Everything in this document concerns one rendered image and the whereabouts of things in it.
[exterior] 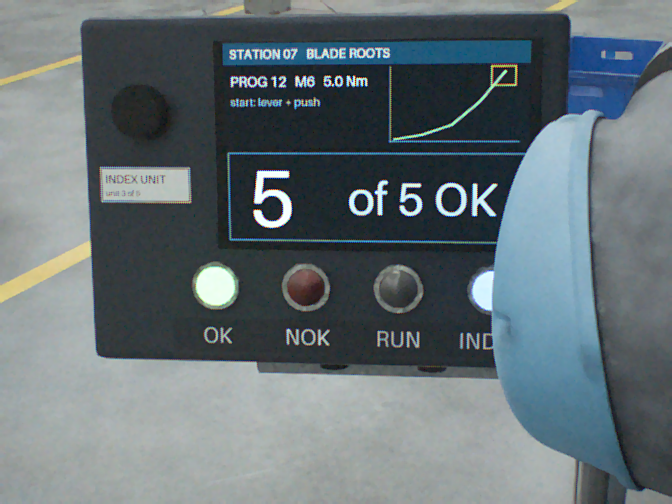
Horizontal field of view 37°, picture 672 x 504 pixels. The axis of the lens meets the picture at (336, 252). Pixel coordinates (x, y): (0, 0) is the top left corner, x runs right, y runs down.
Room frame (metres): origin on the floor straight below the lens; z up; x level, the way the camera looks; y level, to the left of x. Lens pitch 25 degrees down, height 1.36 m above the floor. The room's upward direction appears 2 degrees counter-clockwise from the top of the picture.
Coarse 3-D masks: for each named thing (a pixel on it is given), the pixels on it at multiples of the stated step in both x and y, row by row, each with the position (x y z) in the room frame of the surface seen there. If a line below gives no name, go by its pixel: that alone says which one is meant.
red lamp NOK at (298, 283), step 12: (300, 264) 0.49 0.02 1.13; (312, 264) 0.49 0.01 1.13; (288, 276) 0.49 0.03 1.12; (300, 276) 0.49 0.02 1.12; (312, 276) 0.49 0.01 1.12; (324, 276) 0.49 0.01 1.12; (288, 288) 0.49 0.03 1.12; (300, 288) 0.49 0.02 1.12; (312, 288) 0.49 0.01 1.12; (324, 288) 0.49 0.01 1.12; (288, 300) 0.49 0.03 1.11; (300, 300) 0.48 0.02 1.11; (312, 300) 0.48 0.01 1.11; (324, 300) 0.49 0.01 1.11
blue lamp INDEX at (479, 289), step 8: (480, 272) 0.48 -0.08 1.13; (488, 272) 0.48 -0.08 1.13; (472, 280) 0.48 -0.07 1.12; (480, 280) 0.48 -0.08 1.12; (488, 280) 0.48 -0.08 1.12; (472, 288) 0.48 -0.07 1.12; (480, 288) 0.48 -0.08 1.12; (488, 288) 0.47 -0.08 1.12; (472, 296) 0.48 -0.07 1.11; (480, 296) 0.47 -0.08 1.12; (488, 296) 0.47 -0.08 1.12; (472, 304) 0.48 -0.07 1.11; (480, 304) 0.47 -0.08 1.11; (488, 304) 0.47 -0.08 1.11; (488, 312) 0.48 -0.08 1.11
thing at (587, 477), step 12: (576, 468) 0.55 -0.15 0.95; (588, 468) 0.53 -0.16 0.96; (576, 480) 0.55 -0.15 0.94; (588, 480) 0.53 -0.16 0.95; (600, 480) 0.54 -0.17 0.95; (612, 480) 0.53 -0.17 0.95; (576, 492) 0.55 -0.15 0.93; (588, 492) 0.53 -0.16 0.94; (600, 492) 0.54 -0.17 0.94; (612, 492) 0.53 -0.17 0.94; (624, 492) 0.53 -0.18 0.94
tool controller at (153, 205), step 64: (128, 64) 0.54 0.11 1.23; (192, 64) 0.53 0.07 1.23; (256, 64) 0.53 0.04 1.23; (320, 64) 0.52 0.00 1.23; (384, 64) 0.52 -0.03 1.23; (448, 64) 0.51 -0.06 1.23; (512, 64) 0.51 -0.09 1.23; (128, 128) 0.52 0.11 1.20; (192, 128) 0.52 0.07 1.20; (256, 128) 0.52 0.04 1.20; (320, 128) 0.51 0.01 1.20; (384, 128) 0.51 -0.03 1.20; (448, 128) 0.50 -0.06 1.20; (512, 128) 0.50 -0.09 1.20; (128, 192) 0.52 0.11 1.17; (192, 192) 0.51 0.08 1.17; (320, 192) 0.50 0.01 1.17; (384, 192) 0.50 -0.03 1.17; (448, 192) 0.50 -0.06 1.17; (128, 256) 0.51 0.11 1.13; (192, 256) 0.51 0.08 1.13; (256, 256) 0.50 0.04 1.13; (320, 256) 0.50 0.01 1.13; (384, 256) 0.49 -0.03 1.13; (448, 256) 0.49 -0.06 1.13; (128, 320) 0.50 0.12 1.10; (192, 320) 0.50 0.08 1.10; (256, 320) 0.49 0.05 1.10; (320, 320) 0.49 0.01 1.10; (384, 320) 0.48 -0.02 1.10; (448, 320) 0.48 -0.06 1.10
